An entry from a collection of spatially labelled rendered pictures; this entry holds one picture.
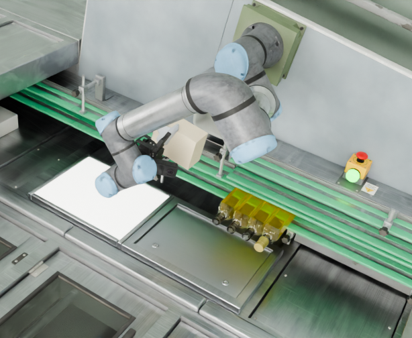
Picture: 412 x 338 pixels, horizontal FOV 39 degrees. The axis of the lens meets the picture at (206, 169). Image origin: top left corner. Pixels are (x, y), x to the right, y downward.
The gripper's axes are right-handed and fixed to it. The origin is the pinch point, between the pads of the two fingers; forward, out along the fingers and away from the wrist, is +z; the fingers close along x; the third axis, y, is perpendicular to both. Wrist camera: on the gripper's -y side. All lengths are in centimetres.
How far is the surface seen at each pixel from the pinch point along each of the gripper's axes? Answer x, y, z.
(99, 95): 20, 50, 24
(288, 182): 2.3, -37.3, 15.7
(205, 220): 31.9, -16.6, 8.4
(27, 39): 12, 87, 21
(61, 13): 12, 96, 50
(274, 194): 10.2, -34.7, 16.1
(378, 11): -36, -28, 91
